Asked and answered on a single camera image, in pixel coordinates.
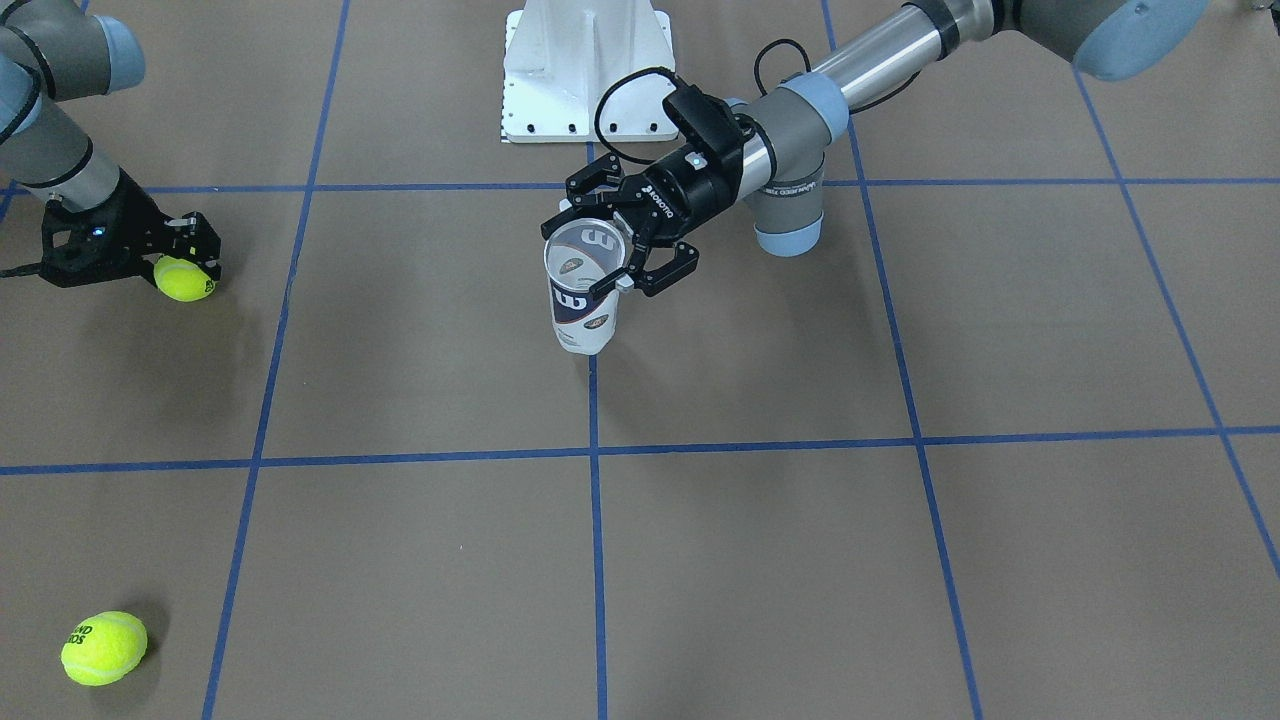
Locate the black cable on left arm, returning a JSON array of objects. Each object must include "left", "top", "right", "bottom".
[{"left": 594, "top": 38, "right": 922, "bottom": 169}]

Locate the tennis ball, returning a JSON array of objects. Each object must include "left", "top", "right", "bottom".
[
  {"left": 60, "top": 611, "right": 148, "bottom": 687},
  {"left": 152, "top": 255, "right": 218, "bottom": 304}
]

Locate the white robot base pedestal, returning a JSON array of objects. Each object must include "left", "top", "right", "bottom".
[{"left": 500, "top": 1, "right": 677, "bottom": 143}]

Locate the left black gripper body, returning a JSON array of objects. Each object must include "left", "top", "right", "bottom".
[{"left": 620, "top": 150, "right": 742, "bottom": 246}]

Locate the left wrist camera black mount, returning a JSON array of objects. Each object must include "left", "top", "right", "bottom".
[{"left": 662, "top": 85, "right": 746, "bottom": 168}]

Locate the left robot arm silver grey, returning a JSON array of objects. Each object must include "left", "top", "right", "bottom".
[{"left": 541, "top": 1, "right": 1207, "bottom": 299}]

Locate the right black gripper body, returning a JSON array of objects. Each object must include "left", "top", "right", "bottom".
[{"left": 40, "top": 170, "right": 172, "bottom": 288}]

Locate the clear tennis ball can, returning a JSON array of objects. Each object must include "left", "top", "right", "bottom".
[{"left": 543, "top": 218, "right": 625, "bottom": 355}]

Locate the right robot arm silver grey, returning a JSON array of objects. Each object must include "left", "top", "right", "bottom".
[{"left": 1, "top": 1, "right": 221, "bottom": 302}]

